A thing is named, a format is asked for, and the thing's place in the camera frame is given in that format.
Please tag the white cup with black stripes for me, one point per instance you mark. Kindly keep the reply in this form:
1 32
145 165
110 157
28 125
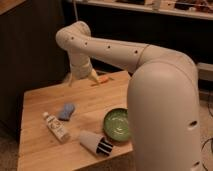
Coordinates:
95 143

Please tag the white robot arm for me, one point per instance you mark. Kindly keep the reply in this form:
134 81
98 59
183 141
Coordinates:
162 97

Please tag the white bottle with label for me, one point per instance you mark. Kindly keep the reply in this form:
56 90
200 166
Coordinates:
56 127

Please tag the wooden shelf with clutter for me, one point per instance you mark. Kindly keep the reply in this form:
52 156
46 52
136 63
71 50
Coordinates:
165 7

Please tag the green ceramic bowl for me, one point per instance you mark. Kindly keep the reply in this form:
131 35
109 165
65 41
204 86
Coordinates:
116 125

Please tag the orange carrot toy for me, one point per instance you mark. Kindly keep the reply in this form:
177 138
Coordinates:
102 80

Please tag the long case with black handle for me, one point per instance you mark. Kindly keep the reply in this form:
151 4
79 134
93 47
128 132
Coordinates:
205 71

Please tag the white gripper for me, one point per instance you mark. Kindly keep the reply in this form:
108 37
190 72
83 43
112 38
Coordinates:
81 67

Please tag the thin metal pole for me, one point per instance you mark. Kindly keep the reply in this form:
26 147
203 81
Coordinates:
75 10

